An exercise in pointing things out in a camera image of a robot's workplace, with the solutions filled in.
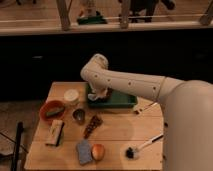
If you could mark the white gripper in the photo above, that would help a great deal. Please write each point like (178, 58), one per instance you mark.
(97, 89)

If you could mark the grey-blue towel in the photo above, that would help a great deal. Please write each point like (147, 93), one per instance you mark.
(98, 94)

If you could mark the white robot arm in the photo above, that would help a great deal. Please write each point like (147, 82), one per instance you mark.
(187, 108)

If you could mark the white paper cup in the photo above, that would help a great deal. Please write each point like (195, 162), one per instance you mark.
(71, 97)

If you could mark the small grey metal cup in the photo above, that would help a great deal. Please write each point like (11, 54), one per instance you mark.
(79, 116)

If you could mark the green plastic tray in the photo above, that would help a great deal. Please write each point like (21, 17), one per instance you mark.
(115, 99)

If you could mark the brown grape bunch toy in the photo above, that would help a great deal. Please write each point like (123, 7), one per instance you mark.
(93, 124)

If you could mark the green object in bowl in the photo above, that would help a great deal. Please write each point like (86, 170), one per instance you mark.
(54, 111)

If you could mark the orange plastic bowl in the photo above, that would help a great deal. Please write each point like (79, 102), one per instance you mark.
(48, 106)

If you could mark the whiteboard eraser block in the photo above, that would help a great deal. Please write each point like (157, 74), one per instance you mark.
(54, 133)

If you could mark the blue sponge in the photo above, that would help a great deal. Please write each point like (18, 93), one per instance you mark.
(84, 152)

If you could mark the orange round fruit toy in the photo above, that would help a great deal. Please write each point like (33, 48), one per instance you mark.
(98, 152)

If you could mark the black-headed dish brush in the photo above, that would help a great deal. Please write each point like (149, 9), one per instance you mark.
(133, 152)

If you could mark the green box on shelf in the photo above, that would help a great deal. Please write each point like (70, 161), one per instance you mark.
(91, 20)

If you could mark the black stand pole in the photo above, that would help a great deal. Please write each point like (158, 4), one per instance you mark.
(17, 146)

